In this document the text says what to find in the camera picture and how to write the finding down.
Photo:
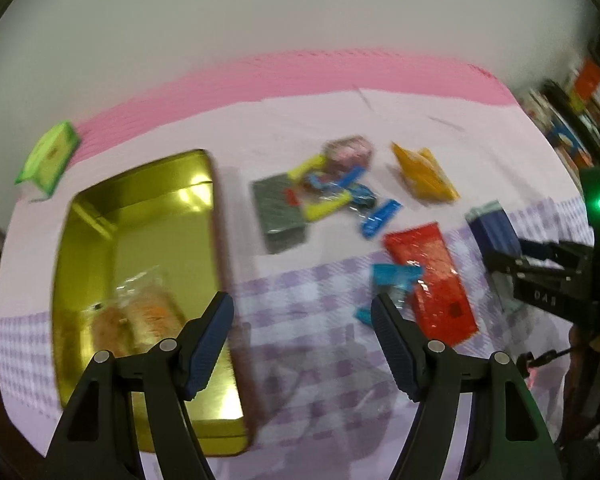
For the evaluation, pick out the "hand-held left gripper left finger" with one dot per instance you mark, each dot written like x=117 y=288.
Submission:
x=215 y=325

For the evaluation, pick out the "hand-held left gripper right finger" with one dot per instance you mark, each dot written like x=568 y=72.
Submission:
x=387 y=325

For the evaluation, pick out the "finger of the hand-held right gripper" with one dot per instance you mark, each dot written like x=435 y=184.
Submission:
x=565 y=255
x=507 y=265

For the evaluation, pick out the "navy blue snack packet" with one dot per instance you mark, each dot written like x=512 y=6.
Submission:
x=495 y=230

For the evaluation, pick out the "cyan snack packet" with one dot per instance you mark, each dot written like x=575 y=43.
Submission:
x=395 y=277

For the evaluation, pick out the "red snack packet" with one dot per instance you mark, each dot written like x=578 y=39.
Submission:
x=430 y=270

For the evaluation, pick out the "blue candy bar packet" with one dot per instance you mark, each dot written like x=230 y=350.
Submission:
x=380 y=219

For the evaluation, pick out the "gold metal tin box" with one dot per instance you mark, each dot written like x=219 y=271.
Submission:
x=145 y=240

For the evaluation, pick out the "orange snack packet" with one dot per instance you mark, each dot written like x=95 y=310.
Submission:
x=425 y=175

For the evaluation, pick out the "grey snack packet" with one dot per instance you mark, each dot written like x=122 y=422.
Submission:
x=280 y=210

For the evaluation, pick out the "clear cookie packet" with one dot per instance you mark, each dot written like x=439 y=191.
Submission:
x=140 y=310

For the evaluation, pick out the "cluttered shelf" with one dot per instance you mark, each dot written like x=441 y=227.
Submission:
x=565 y=135

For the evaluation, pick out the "small blue wrapped candy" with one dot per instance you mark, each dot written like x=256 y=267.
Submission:
x=362 y=196

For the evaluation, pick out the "clear packet with yellow ends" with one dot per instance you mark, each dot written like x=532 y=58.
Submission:
x=322 y=207

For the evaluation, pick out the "orange box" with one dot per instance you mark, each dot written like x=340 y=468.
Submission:
x=590 y=82

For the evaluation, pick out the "pink round snack packet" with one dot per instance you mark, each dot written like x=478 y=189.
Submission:
x=347 y=151

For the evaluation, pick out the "pink and lilac checked tablecloth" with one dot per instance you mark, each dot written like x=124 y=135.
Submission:
x=305 y=125

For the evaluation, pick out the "green tissue pack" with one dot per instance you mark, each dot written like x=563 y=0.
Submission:
x=50 y=155

